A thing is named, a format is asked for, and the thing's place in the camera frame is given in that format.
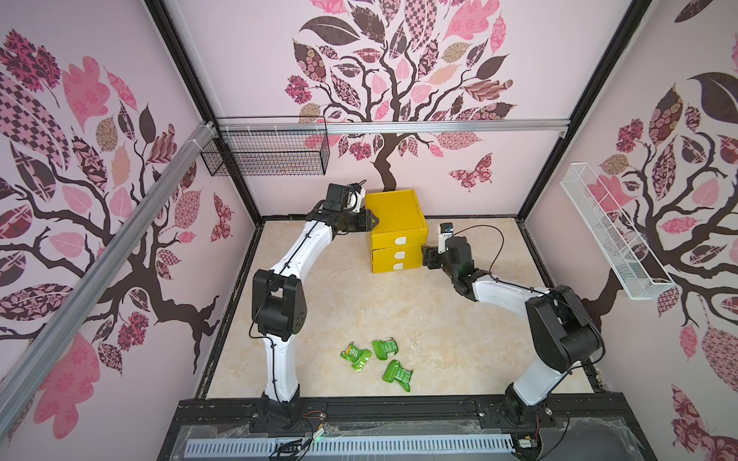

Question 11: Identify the aluminium rail left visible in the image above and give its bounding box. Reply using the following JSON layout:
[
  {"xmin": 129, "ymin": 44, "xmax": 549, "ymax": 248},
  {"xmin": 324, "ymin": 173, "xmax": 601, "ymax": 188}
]
[{"xmin": 1, "ymin": 121, "xmax": 216, "ymax": 439}]

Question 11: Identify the green cookie packet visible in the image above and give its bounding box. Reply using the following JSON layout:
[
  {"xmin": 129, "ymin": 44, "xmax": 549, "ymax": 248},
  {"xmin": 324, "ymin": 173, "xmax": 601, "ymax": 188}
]
[
  {"xmin": 382, "ymin": 359, "xmax": 413, "ymax": 393},
  {"xmin": 372, "ymin": 338, "xmax": 399, "ymax": 361},
  {"xmin": 340, "ymin": 343, "xmax": 373, "ymax": 373}
]

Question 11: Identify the aluminium rail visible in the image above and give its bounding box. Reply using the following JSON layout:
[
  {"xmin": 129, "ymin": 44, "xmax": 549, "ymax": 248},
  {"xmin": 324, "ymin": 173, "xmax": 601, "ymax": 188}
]
[
  {"xmin": 218, "ymin": 117, "xmax": 570, "ymax": 136},
  {"xmin": 1, "ymin": 121, "xmax": 216, "ymax": 439}
]

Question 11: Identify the yellow top drawer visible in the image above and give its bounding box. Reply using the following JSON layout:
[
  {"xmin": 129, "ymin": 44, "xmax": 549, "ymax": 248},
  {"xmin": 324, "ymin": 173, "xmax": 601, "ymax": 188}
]
[{"xmin": 371, "ymin": 227, "xmax": 429, "ymax": 250}]

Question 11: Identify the white wire basket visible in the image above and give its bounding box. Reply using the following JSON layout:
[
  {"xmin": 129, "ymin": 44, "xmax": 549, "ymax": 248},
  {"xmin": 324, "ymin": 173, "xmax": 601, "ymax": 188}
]
[{"xmin": 560, "ymin": 163, "xmax": 677, "ymax": 301}]

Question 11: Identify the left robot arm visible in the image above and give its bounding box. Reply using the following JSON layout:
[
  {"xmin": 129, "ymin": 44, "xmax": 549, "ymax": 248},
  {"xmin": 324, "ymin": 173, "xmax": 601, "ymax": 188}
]
[{"xmin": 249, "ymin": 182, "xmax": 379, "ymax": 407}]

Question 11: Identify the black wire basket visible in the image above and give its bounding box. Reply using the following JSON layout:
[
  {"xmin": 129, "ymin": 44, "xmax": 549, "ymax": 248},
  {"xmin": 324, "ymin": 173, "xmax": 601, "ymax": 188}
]
[{"xmin": 201, "ymin": 115, "xmax": 331, "ymax": 178}]

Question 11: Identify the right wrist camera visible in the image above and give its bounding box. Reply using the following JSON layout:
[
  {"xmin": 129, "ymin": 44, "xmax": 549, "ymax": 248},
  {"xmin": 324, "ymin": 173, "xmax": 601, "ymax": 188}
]
[{"xmin": 437, "ymin": 222, "xmax": 455, "ymax": 254}]

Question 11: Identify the green cookie packet front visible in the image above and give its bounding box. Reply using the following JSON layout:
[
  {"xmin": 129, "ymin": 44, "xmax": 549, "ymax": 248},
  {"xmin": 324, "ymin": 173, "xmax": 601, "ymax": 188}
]
[{"xmin": 382, "ymin": 359, "xmax": 413, "ymax": 393}]

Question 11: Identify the yellow bottom drawer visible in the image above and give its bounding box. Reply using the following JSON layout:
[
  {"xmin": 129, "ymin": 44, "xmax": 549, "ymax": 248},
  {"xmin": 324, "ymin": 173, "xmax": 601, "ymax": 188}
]
[{"xmin": 372, "ymin": 259, "xmax": 422, "ymax": 274}]

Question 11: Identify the yellow three-drawer cabinet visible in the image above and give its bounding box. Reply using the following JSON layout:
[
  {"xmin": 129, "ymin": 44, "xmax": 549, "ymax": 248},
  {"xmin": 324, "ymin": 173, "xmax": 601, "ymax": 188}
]
[{"xmin": 365, "ymin": 189, "xmax": 429, "ymax": 266}]

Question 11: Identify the white slotted cable duct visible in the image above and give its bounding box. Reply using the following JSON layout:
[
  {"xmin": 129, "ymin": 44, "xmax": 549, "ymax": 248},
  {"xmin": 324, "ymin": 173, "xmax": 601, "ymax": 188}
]
[{"xmin": 183, "ymin": 434, "xmax": 514, "ymax": 460}]

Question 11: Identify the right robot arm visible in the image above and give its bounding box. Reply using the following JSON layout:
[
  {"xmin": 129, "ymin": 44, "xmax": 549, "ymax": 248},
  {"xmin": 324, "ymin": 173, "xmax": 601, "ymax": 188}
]
[{"xmin": 422, "ymin": 232, "xmax": 607, "ymax": 426}]

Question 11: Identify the black base frame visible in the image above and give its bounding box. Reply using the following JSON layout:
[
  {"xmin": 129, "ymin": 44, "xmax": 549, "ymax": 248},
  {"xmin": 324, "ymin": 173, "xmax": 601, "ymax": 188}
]
[{"xmin": 159, "ymin": 392, "xmax": 655, "ymax": 460}]

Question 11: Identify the aluminium rail back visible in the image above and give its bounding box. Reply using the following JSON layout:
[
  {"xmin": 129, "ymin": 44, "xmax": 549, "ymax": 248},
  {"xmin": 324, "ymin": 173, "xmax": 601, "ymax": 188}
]
[{"xmin": 218, "ymin": 117, "xmax": 570, "ymax": 136}]

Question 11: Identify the yellow drawer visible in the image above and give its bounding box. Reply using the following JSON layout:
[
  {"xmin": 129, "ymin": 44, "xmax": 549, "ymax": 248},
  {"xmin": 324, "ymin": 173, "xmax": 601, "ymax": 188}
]
[
  {"xmin": 372, "ymin": 259, "xmax": 422, "ymax": 274},
  {"xmin": 372, "ymin": 245, "xmax": 422, "ymax": 265},
  {"xmin": 371, "ymin": 227, "xmax": 429, "ymax": 250}
]

